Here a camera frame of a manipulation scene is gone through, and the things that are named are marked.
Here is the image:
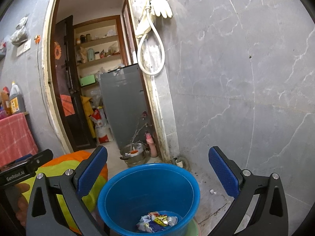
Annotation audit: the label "dried branches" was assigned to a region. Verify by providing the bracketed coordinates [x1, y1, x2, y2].
[130, 111, 149, 145]

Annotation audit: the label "pink checked cloth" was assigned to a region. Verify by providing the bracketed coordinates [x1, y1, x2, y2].
[0, 113, 39, 161]

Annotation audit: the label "hanging clear plastic bag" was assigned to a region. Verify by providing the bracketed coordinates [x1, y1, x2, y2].
[10, 17, 29, 46]

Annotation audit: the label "person's left hand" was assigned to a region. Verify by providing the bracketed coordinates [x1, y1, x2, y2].
[10, 183, 32, 227]

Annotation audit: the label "metal pot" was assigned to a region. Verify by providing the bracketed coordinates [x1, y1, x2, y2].
[120, 143, 147, 165]

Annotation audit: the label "blue plastic bucket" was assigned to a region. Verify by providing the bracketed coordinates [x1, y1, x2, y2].
[98, 163, 201, 236]

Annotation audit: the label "white hanging cloth and cable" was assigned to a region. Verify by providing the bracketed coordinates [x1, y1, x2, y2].
[135, 0, 173, 39]

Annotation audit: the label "green plastic basin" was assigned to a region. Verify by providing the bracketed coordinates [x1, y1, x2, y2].
[189, 219, 200, 236]

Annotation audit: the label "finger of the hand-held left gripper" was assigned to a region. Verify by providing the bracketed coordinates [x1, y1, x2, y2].
[25, 149, 54, 171]

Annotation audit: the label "white wall socket panel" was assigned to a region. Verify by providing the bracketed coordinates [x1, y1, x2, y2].
[16, 39, 32, 56]

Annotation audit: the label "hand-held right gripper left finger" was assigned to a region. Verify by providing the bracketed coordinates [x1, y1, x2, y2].
[26, 146, 109, 236]

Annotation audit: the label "pink bottle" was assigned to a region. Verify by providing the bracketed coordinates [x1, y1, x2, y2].
[146, 133, 158, 157]

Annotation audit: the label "large cooking oil jug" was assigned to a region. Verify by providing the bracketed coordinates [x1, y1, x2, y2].
[8, 81, 26, 115]

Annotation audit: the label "white and red sack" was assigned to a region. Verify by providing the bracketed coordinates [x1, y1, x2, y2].
[90, 107, 114, 144]

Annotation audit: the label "grey refrigerator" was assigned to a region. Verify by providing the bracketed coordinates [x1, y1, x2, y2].
[99, 63, 151, 150]

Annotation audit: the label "door frame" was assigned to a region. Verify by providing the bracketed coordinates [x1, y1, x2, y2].
[42, 0, 177, 163]

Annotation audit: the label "yellow bag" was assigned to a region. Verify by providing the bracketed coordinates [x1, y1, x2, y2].
[81, 96, 97, 138]

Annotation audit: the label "green box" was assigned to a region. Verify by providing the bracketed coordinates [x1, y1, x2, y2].
[79, 75, 96, 88]

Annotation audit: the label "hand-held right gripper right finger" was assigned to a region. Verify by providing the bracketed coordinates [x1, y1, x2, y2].
[208, 146, 289, 236]

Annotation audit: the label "pile of wrappers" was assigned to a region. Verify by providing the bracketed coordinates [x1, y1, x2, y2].
[136, 211, 178, 233]

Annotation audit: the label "brown wooden door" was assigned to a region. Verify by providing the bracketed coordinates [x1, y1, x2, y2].
[54, 15, 97, 153]

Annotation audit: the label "white hanging plastic bag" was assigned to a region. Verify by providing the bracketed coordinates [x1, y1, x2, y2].
[133, 0, 148, 20]

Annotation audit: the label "wooden shelving unit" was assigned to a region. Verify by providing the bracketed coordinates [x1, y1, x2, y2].
[73, 15, 126, 67]

